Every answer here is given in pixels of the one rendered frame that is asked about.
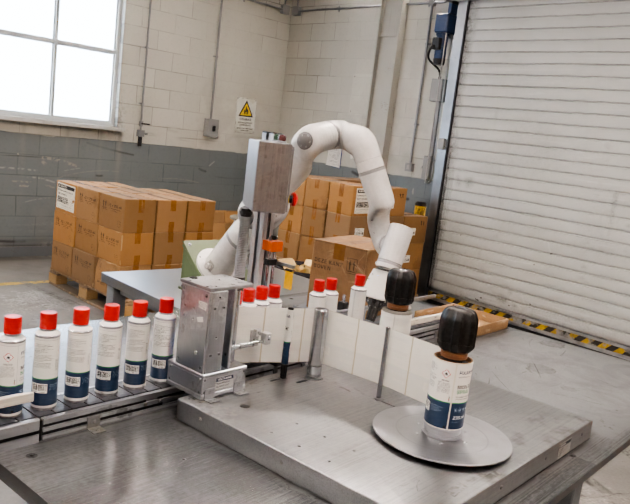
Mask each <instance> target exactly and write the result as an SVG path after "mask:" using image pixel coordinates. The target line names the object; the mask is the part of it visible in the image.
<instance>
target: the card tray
mask: <svg viewBox="0 0 630 504"><path fill-rule="evenodd" d="M454 305H457V304H454V303H453V304H448V305H443V306H438V307H433V308H428V309H423V310H418V311H415V315H414V317H419V316H424V315H433V314H438V313H442V312H443V310H444V309H445V308H446V307H447V306H454ZM457 306H461V305H457ZM473 310H475V309H473ZM475 311H476V313H477V316H478V320H479V324H478V330H477V336H476V337H478V336H482V335H485V334H489V333H492V332H496V331H499V330H503V329H506V328H507V327H508V321H509V319H508V318H504V317H501V316H497V315H493V314H490V313H486V312H483V311H479V310H475Z"/></svg>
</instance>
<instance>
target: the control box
mask: <svg viewBox="0 0 630 504"><path fill-rule="evenodd" d="M294 148H295V147H293V145H292V144H288V143H280V142H275V141H268V140H260V139H249V146H248V155H247V165H246V175H245V185H244V194H243V204H244V205H245V206H246V207H248V208H249V209H250V210H251V211H253V212H264V213H275V214H285V212H287V210H288V204H289V192H290V184H291V175H292V166H293V157H294V150H295V149H294Z"/></svg>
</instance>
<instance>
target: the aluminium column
mask: <svg viewBox="0 0 630 504"><path fill-rule="evenodd" d="M274 134H283V133H275V132H267V131H263V133H262V140H268V141H272V139H273V136H274ZM283 135H284V134H283ZM268 215H269V224H268ZM274 219H275V213H270V214H269V213H264V212H254V219H253V228H252V237H251V247H250V256H249V266H248V275H247V282H250V283H253V284H254V287H250V288H254V289H256V287H257V286H259V285H261V279H262V270H263V261H264V252H265V250H263V249H262V245H263V240H265V239H266V234H267V224H268V234H267V239H269V236H271V235H273V228H274Z"/></svg>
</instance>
